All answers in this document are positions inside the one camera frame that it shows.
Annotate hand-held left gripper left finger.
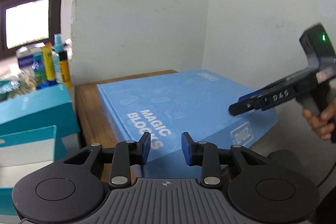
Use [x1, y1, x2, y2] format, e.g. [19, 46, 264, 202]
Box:
[63, 132, 152, 189]

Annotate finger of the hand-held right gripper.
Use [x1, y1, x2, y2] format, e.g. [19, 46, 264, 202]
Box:
[229, 99, 260, 117]
[239, 88, 265, 103]

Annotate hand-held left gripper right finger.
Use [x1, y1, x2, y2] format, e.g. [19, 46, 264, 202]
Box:
[182, 132, 268, 189]

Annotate blue cardboard box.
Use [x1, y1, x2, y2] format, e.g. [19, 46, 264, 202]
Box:
[97, 70, 279, 166]

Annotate person's right hand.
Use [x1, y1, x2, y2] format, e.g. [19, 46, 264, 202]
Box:
[302, 101, 336, 141]

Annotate yellow and black can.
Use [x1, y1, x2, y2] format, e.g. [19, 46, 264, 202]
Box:
[59, 52, 72, 88]

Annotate closed teal box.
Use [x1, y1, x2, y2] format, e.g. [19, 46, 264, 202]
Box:
[0, 82, 81, 136]

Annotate open teal box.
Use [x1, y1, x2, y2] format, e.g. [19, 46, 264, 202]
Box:
[0, 126, 69, 214]

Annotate blue plastic bottle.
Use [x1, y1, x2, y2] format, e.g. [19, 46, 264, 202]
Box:
[34, 55, 48, 89]

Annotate yellow tube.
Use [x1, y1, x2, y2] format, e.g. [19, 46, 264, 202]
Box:
[43, 42, 56, 81]

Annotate light blue spray bottle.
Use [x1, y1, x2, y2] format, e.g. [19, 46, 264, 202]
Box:
[54, 33, 64, 83]

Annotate white and yellow cloth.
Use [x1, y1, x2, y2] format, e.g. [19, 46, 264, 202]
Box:
[8, 76, 37, 96]

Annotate blue and white glove box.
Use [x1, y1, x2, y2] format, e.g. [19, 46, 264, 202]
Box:
[16, 47, 44, 68]

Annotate teal foil packet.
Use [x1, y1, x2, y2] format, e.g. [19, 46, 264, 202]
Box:
[0, 79, 17, 94]

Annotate dark framed window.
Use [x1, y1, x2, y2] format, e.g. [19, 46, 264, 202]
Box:
[0, 0, 63, 58]

